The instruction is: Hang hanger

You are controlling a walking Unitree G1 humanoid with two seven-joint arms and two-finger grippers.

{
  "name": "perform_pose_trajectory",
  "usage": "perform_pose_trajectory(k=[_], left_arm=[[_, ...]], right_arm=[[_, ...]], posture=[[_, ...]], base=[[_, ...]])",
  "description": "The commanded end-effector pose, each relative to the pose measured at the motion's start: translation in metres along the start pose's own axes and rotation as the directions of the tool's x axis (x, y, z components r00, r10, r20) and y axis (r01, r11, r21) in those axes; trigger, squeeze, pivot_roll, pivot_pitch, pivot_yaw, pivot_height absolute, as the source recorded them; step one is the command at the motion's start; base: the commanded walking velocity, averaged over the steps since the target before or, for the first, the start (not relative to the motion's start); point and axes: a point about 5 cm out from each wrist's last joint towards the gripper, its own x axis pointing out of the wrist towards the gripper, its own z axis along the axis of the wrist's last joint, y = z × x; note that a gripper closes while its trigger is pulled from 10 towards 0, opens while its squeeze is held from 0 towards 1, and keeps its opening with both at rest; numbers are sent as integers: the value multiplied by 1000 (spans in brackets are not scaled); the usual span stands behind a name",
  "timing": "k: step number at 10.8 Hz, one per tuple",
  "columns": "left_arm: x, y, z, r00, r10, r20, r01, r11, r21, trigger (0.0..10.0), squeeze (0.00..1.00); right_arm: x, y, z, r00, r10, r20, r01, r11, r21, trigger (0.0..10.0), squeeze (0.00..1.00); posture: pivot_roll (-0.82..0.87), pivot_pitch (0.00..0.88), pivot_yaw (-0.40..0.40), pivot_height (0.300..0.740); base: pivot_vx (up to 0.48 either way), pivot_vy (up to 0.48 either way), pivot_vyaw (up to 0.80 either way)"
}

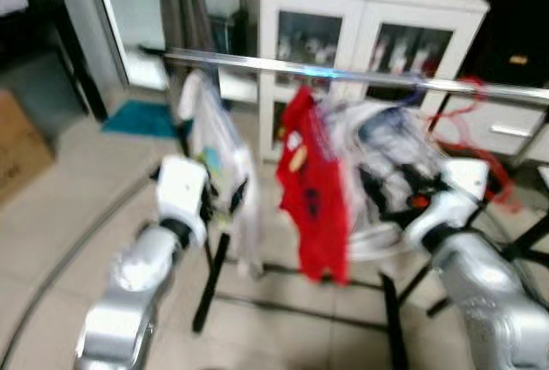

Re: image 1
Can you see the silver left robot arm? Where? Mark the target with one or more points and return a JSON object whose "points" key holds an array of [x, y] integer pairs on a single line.
{"points": [[129, 275]]}

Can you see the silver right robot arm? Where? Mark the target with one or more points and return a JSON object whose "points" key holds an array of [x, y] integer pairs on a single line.
{"points": [[480, 301]]}

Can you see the white grey hanging shirt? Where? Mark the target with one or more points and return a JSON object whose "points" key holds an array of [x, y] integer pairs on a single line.
{"points": [[386, 138]]}

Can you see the white hanging shirt with print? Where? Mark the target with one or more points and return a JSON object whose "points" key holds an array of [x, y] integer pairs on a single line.
{"points": [[223, 138]]}

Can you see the red hanging shirt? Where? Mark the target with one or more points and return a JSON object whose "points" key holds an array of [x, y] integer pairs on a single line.
{"points": [[313, 190]]}

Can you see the white drawer unit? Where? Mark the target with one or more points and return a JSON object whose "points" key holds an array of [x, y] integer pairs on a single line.
{"points": [[480, 134]]}

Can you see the teal floor mat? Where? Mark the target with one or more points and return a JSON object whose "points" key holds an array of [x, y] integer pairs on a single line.
{"points": [[141, 118]]}

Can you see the white glass-door cabinet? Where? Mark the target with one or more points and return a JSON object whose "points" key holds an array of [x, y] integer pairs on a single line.
{"points": [[360, 14]]}

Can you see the grey curtain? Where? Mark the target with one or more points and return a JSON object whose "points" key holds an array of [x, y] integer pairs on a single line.
{"points": [[184, 9]]}

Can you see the plain brown cardboard box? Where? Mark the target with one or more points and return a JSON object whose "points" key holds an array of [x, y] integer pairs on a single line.
{"points": [[21, 151]]}

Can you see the glass sliding door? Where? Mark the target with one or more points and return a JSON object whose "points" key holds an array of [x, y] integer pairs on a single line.
{"points": [[137, 9]]}

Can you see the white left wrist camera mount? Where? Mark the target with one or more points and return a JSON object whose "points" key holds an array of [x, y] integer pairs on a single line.
{"points": [[182, 190]]}

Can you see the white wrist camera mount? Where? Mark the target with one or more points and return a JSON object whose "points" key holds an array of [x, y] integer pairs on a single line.
{"points": [[182, 190], [455, 198]]}

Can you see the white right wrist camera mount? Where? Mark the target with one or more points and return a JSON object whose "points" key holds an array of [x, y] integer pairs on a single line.
{"points": [[455, 198]]}

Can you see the black clothes rack frame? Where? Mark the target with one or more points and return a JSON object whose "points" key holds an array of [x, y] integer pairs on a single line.
{"points": [[213, 284]]}

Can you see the silver clothes rack rail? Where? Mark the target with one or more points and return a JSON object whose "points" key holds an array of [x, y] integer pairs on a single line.
{"points": [[343, 74]]}

